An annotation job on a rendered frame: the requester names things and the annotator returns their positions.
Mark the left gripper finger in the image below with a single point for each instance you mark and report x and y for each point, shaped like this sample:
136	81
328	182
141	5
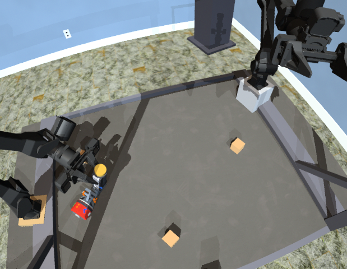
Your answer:
78	176
91	159

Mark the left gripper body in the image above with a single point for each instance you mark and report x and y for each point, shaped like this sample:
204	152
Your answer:
72	160

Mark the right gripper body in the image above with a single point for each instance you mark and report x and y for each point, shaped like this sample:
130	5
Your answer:
314	48

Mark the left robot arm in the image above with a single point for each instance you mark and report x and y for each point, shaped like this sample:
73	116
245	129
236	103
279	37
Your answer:
12	191

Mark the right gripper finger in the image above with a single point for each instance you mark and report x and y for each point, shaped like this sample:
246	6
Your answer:
340	68
293	59

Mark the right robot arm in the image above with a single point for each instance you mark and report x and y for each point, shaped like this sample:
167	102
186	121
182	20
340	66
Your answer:
318	21

